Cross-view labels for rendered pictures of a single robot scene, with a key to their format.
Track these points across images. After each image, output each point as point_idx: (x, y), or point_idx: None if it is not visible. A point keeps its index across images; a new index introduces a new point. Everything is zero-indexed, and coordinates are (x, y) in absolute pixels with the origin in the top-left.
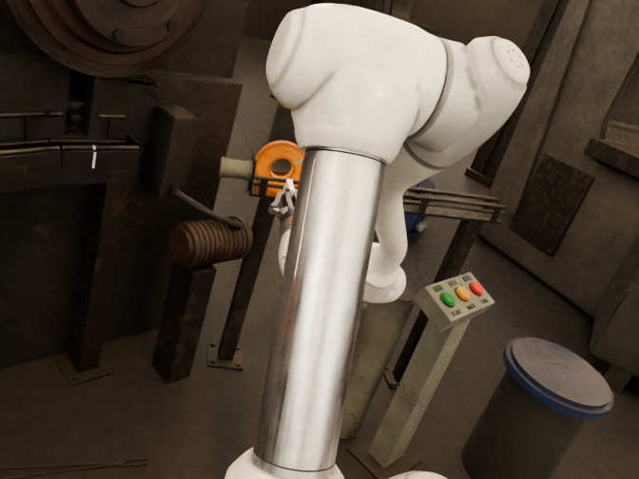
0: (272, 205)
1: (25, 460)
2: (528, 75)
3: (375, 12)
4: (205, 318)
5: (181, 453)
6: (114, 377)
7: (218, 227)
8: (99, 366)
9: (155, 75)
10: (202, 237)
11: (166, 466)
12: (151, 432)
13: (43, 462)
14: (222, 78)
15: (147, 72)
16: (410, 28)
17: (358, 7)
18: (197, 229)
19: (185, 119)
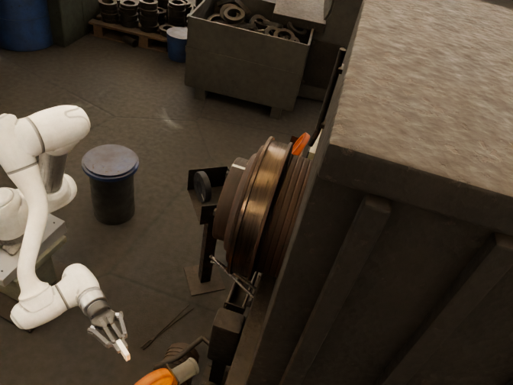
0: (120, 311)
1: (188, 317)
2: None
3: (55, 108)
4: None
5: (130, 363)
6: (196, 383)
7: (170, 363)
8: (208, 381)
9: (252, 302)
10: (172, 348)
11: (132, 353)
12: (152, 364)
13: (181, 321)
14: (243, 371)
15: (256, 299)
16: (41, 111)
17: (61, 108)
18: (178, 346)
19: (216, 315)
